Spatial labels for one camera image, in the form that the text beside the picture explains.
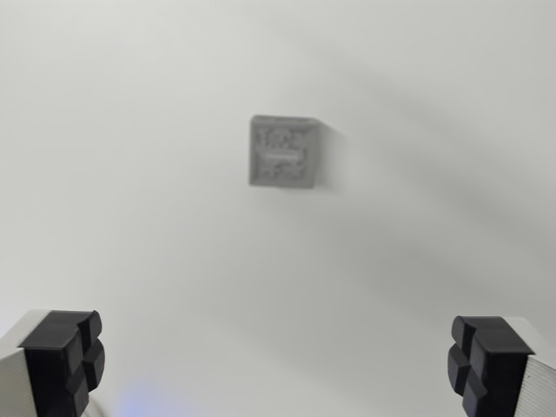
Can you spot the black-tipped silver gripper right finger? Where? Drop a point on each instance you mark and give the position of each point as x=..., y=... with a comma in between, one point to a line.
x=499, y=369

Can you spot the grey embossed cube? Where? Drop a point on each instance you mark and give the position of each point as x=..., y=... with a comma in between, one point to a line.
x=282, y=154

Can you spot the black-tipped silver gripper left finger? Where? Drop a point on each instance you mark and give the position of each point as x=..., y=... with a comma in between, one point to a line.
x=48, y=365

